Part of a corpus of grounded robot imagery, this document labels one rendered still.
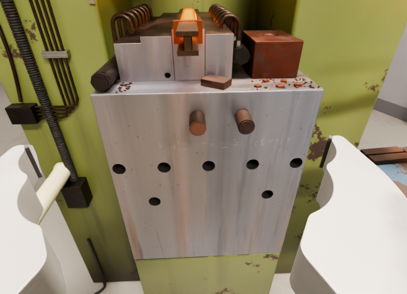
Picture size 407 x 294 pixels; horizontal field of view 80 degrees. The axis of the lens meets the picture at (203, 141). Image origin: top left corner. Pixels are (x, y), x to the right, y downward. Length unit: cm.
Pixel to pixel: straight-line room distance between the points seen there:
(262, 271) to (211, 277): 14
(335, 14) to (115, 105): 49
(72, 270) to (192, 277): 71
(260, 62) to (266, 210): 32
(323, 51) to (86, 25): 53
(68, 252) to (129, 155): 100
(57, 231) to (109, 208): 68
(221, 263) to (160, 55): 54
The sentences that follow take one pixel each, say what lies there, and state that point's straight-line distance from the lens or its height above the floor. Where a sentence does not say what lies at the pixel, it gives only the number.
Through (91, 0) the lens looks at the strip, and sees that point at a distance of 60.
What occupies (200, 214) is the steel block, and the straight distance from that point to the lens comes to 57.
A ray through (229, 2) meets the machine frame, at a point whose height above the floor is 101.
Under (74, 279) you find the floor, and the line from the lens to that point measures 133.
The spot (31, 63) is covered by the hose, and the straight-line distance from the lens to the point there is 67.
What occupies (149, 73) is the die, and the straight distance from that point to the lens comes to 46.
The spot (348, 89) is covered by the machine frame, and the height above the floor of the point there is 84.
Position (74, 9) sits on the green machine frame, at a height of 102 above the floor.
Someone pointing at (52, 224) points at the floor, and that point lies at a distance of 158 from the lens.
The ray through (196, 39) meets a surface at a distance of 41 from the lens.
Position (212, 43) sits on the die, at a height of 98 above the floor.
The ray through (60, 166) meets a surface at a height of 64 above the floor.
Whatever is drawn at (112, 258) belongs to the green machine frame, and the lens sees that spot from 111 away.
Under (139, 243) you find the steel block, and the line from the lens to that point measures 66.
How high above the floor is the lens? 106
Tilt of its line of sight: 32 degrees down
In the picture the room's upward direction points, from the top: straight up
